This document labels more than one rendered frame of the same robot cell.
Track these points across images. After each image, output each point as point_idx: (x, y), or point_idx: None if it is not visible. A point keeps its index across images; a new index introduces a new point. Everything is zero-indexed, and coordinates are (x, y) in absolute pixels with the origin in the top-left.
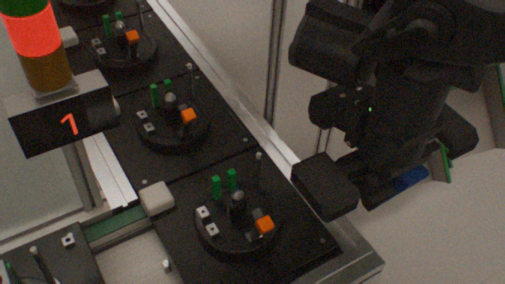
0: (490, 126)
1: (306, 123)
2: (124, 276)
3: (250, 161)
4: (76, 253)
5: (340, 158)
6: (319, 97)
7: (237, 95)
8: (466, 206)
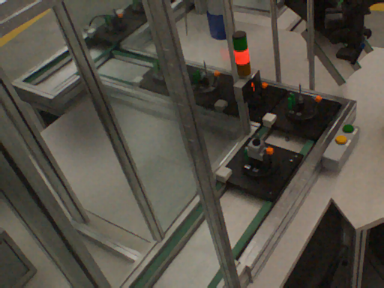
0: None
1: (290, 83)
2: None
3: (289, 95)
4: None
5: None
6: (332, 35)
7: (263, 80)
8: (367, 82)
